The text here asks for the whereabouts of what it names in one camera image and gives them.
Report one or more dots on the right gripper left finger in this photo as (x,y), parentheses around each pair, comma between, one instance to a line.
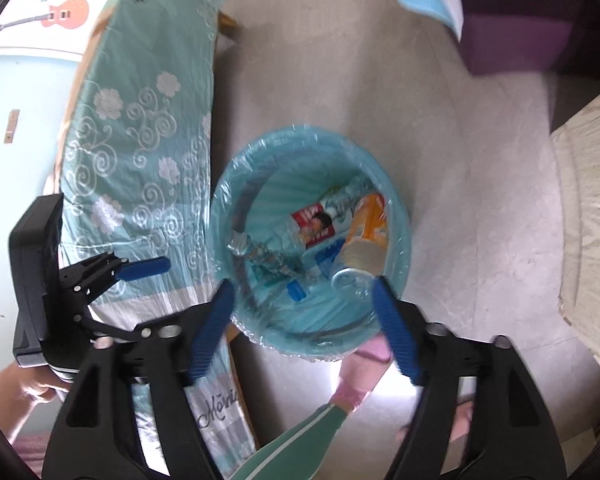
(95,435)

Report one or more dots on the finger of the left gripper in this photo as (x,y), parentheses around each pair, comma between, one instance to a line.
(94,329)
(95,275)

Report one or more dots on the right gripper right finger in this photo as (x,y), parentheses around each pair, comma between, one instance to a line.
(511,434)

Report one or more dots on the teal lined trash bin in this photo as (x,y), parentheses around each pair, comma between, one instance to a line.
(281,215)

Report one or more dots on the person's left hand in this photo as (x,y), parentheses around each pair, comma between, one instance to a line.
(22,389)

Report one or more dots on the bed with teal sheet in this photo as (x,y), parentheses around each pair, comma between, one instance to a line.
(134,160)

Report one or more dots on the crumpled clear plastic bottle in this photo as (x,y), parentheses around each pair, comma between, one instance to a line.
(241,245)

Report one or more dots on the pink slipper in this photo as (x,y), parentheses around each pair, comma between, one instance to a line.
(360,373)

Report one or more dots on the green trouser leg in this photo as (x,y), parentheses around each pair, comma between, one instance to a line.
(298,453)

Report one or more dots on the red label plastic bottle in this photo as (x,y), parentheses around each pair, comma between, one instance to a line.
(329,215)

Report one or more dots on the orange snack can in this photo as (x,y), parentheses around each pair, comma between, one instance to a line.
(363,253)

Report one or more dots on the beige wooden desk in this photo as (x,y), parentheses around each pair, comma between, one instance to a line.
(577,149)

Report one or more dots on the purple storage ottoman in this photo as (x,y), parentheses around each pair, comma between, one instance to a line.
(502,36)

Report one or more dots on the orange guitar wall sticker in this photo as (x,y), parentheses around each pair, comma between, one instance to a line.
(71,14)

